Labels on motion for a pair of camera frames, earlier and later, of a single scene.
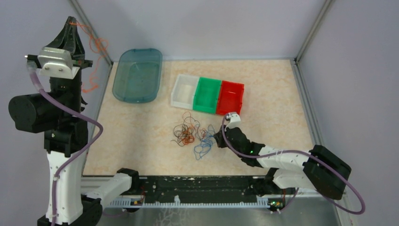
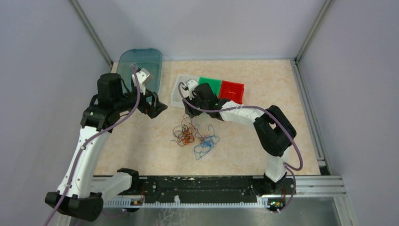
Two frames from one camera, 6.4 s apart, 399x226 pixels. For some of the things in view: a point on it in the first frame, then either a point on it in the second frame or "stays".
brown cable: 184,133 stays
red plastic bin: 230,98 stays
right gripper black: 220,143 → 190,110
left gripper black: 69,39 → 153,110
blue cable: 209,139 stays
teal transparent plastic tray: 137,76 stays
